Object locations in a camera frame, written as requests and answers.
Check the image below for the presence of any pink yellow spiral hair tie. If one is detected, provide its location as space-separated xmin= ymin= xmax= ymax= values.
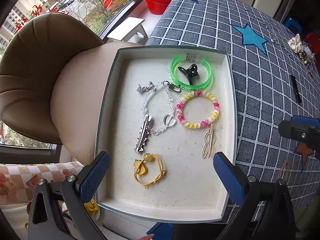
xmin=175 ymin=90 xmax=221 ymax=130

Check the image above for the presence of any black claw hair clip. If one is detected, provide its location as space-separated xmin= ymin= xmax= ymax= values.
xmin=178 ymin=63 xmax=199 ymax=86

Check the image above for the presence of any yellow cord hair tie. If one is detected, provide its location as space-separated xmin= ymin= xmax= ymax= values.
xmin=133 ymin=152 xmax=167 ymax=189

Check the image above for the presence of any blue plastic stool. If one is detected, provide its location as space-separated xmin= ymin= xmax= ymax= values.
xmin=283 ymin=17 xmax=302 ymax=35

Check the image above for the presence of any red plastic chair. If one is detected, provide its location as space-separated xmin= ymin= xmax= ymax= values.
xmin=304 ymin=32 xmax=319 ymax=50

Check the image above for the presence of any brown braided hair tie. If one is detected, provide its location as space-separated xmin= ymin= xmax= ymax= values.
xmin=276 ymin=160 xmax=292 ymax=184

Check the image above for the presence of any grey checked star tablecloth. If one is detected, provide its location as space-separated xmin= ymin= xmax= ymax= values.
xmin=148 ymin=0 xmax=319 ymax=209

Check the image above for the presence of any small silver clip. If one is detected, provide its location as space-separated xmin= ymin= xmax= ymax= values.
xmin=185 ymin=53 xmax=198 ymax=62

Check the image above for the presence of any brown leather armchair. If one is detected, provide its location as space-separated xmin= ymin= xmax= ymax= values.
xmin=1 ymin=12 xmax=131 ymax=165

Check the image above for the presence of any black scalloped snap hair clip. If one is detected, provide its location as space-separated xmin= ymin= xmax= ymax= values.
xmin=290 ymin=75 xmax=302 ymax=105

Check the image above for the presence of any checked patterned cushion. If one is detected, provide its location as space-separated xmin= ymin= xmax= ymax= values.
xmin=0 ymin=161 xmax=84 ymax=205

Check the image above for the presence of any silver zigzag hair clip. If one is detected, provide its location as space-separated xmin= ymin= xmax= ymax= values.
xmin=134 ymin=114 xmax=152 ymax=154

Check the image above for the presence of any white green-edged tray box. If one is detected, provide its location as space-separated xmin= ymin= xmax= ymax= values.
xmin=95 ymin=46 xmax=237 ymax=223

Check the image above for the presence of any beige cutout hair clip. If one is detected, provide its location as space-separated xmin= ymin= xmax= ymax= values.
xmin=202 ymin=124 xmax=216 ymax=159

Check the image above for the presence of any green translucent bangle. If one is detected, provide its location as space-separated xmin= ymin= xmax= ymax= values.
xmin=169 ymin=54 xmax=213 ymax=91

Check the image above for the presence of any clear bead chain bracelet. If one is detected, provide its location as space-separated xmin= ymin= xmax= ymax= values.
xmin=135 ymin=80 xmax=183 ymax=136

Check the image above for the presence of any white small stool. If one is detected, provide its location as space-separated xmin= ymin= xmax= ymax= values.
xmin=107 ymin=17 xmax=148 ymax=45

